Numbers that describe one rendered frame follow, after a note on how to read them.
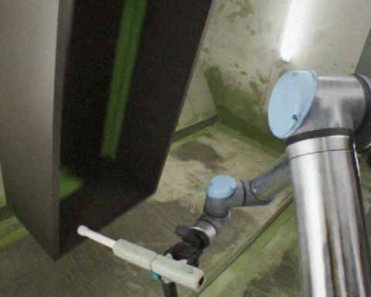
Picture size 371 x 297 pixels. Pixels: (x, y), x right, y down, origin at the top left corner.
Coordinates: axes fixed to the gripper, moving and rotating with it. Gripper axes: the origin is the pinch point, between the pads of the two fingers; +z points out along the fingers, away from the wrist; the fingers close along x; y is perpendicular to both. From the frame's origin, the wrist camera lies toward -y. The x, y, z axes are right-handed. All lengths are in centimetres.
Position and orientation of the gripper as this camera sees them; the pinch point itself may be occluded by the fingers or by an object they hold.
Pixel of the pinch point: (163, 274)
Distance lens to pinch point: 94.8
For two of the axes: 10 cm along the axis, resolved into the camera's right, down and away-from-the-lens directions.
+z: -5.7, 4.1, -7.1
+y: 1.3, 9.0, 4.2
